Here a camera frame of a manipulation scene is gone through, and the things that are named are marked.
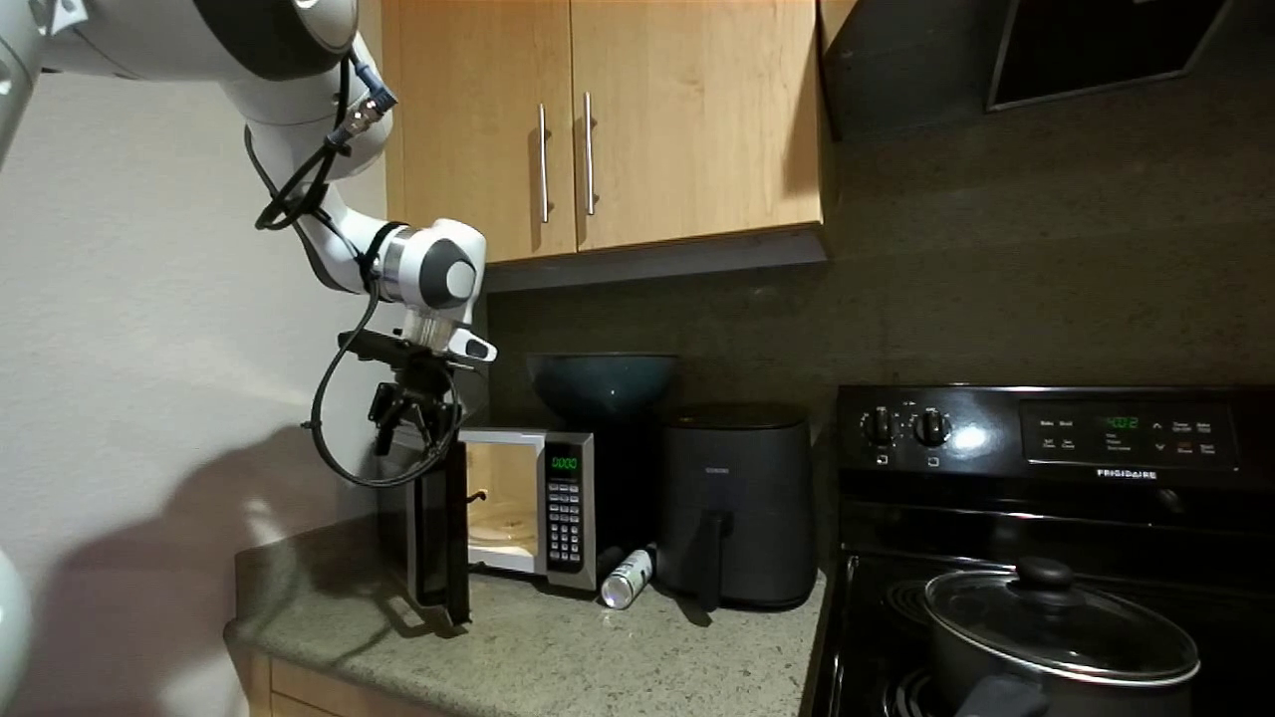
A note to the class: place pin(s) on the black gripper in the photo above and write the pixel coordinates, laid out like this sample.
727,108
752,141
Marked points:
415,398

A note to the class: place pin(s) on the stainless steel microwave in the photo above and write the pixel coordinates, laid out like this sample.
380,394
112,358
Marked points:
502,498

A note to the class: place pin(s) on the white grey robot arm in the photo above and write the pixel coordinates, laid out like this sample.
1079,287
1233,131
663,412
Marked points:
141,121

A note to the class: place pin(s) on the left wooden cabinet door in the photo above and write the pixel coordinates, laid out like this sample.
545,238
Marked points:
472,78

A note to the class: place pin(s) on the wooden cabinet door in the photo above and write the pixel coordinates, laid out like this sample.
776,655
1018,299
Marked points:
472,78
707,117

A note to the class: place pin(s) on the right wooden cabinet door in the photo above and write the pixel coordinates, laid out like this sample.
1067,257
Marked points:
707,117

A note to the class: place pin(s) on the black air fryer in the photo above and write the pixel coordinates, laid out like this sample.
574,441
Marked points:
737,506

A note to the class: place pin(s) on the lower wooden base cabinet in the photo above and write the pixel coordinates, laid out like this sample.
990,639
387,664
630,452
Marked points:
298,692

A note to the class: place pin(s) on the black range hood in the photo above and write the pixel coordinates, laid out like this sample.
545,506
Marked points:
902,66

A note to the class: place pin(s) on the black pot with glass lid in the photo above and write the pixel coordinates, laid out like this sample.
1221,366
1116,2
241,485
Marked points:
1039,645

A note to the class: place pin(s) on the black electric stove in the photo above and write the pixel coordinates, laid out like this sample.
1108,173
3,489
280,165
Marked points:
1162,495

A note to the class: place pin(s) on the left steel cabinet handle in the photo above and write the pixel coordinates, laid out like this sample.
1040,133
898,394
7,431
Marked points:
545,161

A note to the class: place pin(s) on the steel cabinet handle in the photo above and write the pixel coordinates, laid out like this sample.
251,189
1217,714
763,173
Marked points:
587,155
545,161

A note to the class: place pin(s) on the right steel cabinet handle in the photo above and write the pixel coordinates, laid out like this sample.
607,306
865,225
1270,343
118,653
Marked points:
587,155

